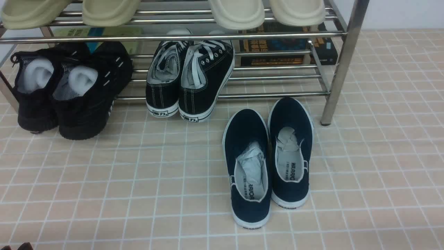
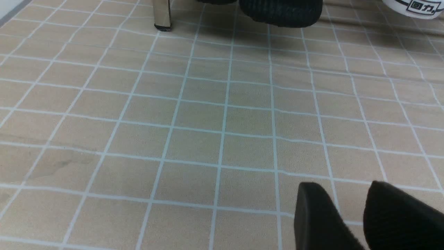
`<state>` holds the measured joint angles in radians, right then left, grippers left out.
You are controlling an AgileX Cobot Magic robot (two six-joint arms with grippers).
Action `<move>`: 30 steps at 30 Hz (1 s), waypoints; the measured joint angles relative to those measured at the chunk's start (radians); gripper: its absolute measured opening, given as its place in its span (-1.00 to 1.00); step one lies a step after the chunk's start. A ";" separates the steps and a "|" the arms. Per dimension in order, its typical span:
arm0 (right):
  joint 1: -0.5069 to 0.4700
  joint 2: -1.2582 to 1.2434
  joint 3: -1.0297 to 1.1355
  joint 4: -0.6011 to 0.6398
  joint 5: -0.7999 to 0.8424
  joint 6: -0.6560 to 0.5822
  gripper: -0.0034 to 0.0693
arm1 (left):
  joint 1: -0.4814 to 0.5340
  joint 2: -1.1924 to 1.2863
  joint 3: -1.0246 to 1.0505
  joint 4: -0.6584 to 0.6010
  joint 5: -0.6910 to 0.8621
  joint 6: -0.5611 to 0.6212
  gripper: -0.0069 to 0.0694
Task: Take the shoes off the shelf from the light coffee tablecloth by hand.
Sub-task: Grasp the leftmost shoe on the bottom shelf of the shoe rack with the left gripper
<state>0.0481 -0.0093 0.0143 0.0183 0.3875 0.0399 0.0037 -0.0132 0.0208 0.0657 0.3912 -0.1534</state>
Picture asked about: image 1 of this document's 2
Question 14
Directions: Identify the right navy slip-on shoe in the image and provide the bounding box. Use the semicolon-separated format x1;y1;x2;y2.
268;98;314;209

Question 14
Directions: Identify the left navy slip-on shoe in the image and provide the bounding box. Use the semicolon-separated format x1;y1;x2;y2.
222;109;271;230

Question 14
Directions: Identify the black canvas sneaker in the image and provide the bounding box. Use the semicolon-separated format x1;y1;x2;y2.
179;40;235;123
146;41;194;118

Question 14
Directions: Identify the far left beige slipper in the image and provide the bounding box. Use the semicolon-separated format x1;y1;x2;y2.
1;0;72;30

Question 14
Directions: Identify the far right cream slipper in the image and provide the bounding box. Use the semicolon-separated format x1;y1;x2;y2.
270;0;326;26

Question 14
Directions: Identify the beige slipper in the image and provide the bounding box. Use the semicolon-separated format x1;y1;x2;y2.
82;0;141;27
1;0;72;30

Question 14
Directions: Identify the black orange book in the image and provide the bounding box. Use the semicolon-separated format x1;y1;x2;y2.
238;22;338;67

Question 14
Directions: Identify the left black canvas sneaker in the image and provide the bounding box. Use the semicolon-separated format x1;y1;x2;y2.
146;41;194;118

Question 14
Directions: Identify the cream slipper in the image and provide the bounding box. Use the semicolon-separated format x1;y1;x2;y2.
208;0;265;31
270;0;326;26

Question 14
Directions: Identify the right black canvas sneaker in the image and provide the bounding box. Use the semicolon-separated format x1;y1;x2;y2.
179;40;235;123

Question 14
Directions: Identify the stainless steel shoe rack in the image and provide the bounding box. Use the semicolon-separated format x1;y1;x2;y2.
1;0;369;126

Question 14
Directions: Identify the navy slip-on shoe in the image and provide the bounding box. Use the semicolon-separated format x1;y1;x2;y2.
268;98;314;209
222;109;271;230

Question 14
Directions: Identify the green book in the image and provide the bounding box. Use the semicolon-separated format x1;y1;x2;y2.
52;27;143;55

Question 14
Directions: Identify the black mesh sneaker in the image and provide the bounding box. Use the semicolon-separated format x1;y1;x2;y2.
10;46;68;134
50;41;133;140

